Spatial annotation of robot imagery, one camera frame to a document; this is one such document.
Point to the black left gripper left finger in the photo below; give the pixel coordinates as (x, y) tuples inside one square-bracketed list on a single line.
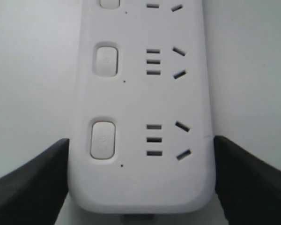
[(34, 193)]

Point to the white five-outlet power strip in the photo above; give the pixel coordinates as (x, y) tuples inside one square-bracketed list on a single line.
[(142, 137)]

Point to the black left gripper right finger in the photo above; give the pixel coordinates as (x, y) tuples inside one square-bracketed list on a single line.
[(248, 188)]

